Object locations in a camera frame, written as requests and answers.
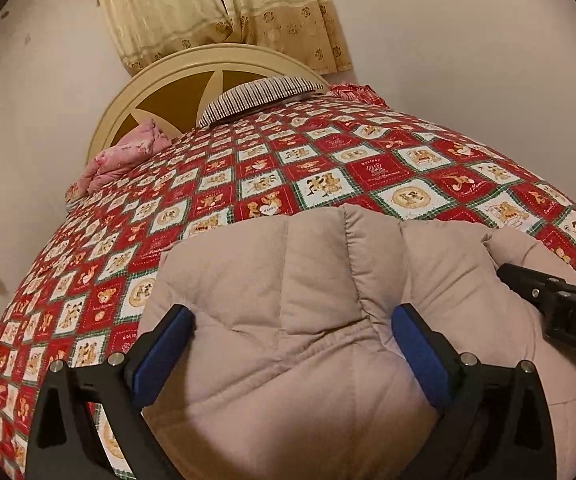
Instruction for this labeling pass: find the beige quilted puffer jacket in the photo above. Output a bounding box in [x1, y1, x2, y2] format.
[140, 205, 576, 479]

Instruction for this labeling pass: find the red patchwork bedspread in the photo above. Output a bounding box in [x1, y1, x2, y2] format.
[0, 84, 576, 479]

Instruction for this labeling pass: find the pink folded blanket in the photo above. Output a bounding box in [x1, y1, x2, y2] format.
[65, 119, 172, 207]

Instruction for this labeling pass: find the striped pillow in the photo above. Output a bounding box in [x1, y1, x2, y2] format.
[198, 76, 325, 128]

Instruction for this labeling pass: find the cream wooden headboard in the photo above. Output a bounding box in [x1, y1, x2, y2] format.
[86, 44, 328, 160]

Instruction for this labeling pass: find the right window curtain panel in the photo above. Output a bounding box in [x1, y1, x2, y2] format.
[224, 0, 352, 75]

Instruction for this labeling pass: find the window curtain panel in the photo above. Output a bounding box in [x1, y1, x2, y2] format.
[96, 0, 233, 76]
[224, 0, 352, 75]

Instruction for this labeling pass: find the left window curtain panel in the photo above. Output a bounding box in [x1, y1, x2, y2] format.
[96, 0, 233, 76]

